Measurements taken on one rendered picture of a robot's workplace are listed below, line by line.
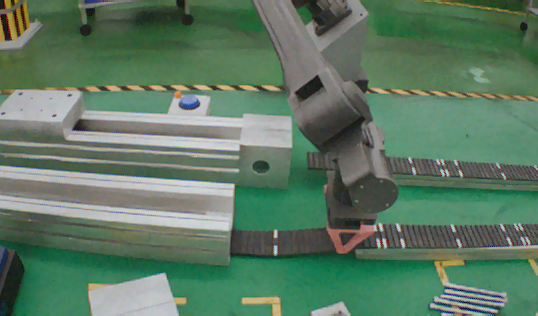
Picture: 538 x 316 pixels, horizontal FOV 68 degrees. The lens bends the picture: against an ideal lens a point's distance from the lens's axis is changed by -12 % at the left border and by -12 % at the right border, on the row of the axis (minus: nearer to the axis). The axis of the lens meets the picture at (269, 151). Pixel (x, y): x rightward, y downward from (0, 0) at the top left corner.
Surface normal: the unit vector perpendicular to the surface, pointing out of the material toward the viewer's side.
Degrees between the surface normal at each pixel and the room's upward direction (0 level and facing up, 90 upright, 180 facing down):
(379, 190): 90
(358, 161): 45
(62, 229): 90
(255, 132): 0
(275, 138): 0
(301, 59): 50
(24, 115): 0
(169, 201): 90
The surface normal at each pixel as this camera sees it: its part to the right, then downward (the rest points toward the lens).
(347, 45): 0.08, 0.59
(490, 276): 0.05, -0.80
